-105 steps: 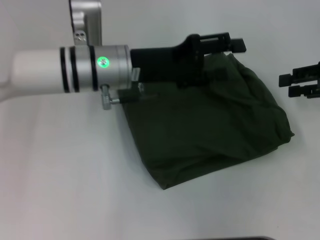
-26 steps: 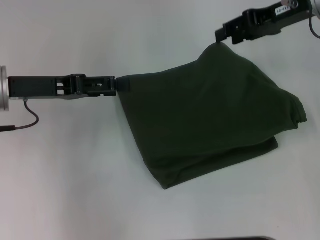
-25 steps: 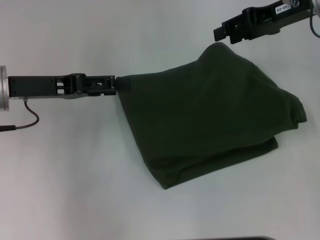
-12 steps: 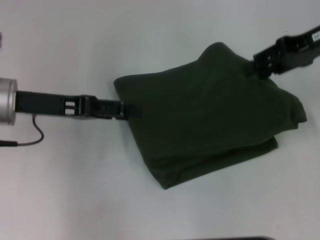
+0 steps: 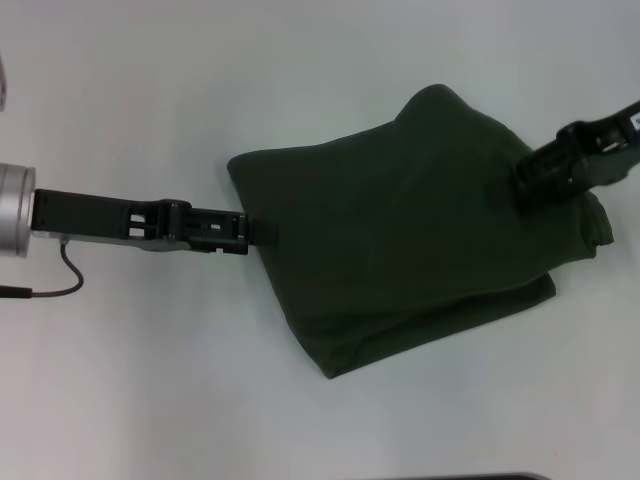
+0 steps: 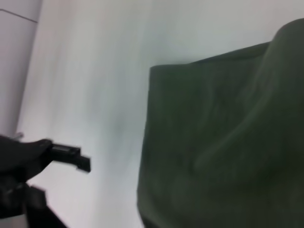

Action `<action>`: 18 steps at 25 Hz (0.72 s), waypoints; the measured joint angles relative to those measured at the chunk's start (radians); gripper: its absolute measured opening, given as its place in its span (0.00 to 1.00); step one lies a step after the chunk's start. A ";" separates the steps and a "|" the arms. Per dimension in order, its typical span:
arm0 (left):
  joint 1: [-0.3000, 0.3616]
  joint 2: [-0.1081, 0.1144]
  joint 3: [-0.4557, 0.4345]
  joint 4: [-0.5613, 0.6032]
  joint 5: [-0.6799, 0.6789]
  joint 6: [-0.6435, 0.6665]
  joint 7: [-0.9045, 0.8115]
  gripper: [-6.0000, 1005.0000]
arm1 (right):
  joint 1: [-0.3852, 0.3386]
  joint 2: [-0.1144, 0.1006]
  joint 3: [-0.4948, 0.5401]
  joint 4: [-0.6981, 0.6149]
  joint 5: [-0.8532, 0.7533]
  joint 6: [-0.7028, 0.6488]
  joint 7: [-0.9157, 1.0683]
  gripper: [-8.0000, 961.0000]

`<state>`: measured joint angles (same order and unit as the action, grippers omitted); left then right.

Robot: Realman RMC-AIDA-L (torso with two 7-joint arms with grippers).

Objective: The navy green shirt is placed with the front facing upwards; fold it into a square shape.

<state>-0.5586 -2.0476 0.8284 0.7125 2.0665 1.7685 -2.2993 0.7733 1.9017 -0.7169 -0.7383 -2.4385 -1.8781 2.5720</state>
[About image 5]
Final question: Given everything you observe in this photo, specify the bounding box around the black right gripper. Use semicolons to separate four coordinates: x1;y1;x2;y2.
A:
513;99;640;214

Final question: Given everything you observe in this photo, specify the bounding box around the dark green FREE t-shirt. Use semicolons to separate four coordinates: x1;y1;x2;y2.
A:
226;83;615;382

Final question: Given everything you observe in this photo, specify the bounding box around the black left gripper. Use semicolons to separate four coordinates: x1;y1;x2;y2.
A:
31;188;282;257

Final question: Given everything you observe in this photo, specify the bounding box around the left gripper cable with plug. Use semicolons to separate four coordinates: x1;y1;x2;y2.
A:
0;237;85;301

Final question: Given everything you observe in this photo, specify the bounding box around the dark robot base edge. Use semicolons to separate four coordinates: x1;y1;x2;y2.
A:
467;472;551;480

